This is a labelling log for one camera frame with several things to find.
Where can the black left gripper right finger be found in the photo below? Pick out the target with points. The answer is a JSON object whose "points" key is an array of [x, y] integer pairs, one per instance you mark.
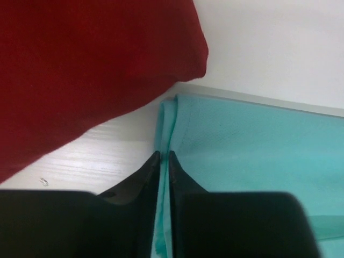
{"points": [[235, 224]]}

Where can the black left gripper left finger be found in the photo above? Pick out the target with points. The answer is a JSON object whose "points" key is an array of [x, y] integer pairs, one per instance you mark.
{"points": [[118, 222]]}

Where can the teal t shirt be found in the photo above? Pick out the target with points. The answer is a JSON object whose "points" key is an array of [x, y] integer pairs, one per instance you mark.
{"points": [[226, 145]]}

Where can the red folded t shirt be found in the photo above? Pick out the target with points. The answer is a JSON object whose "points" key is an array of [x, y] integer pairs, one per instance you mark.
{"points": [[67, 66]]}

